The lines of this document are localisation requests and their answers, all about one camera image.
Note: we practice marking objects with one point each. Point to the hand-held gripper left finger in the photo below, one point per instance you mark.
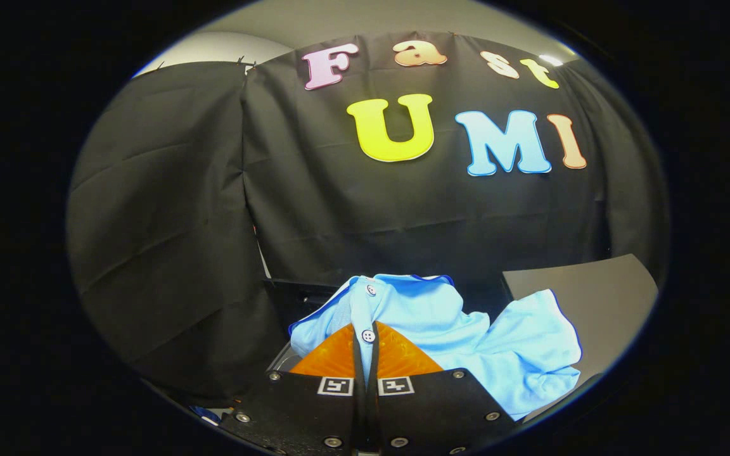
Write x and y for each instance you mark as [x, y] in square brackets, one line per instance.
[314, 411]

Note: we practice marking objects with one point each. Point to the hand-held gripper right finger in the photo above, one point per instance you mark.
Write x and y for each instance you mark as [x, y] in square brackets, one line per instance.
[422, 411]

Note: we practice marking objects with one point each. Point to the light blue polo shirt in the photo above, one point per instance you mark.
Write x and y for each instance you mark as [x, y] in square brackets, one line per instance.
[517, 354]

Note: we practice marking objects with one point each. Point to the black backdrop cloth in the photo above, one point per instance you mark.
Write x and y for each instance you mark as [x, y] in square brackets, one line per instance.
[352, 215]

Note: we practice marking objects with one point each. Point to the beige cabinet with dark top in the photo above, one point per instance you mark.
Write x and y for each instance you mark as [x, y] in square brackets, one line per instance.
[593, 285]

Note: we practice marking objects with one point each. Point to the ceiling light panel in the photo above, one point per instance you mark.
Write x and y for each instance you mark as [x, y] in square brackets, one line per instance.
[551, 60]

